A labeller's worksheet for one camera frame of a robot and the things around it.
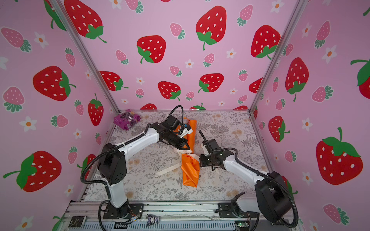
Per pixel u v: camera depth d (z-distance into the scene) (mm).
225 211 729
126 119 1074
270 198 414
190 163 834
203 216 731
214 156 659
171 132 740
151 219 697
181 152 858
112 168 483
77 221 699
